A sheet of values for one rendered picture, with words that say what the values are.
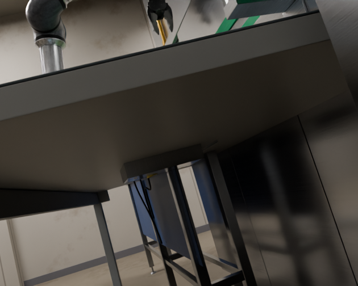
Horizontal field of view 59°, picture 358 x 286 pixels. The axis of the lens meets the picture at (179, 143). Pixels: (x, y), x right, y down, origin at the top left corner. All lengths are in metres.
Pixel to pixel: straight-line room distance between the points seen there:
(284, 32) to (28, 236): 4.14
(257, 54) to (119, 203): 3.80
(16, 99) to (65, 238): 3.91
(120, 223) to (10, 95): 3.79
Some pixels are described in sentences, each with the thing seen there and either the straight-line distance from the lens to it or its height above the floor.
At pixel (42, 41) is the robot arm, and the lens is 1.36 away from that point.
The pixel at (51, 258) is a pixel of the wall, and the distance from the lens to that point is 4.28.
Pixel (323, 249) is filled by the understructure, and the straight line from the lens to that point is 1.05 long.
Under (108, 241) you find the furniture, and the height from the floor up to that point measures 0.44.
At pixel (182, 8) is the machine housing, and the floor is 1.37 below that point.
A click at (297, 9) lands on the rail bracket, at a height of 0.83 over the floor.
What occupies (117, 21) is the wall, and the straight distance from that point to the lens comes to 4.70.
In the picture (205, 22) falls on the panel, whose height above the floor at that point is 1.18.
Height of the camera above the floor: 0.61
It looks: 8 degrees up
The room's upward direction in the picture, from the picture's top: 16 degrees counter-clockwise
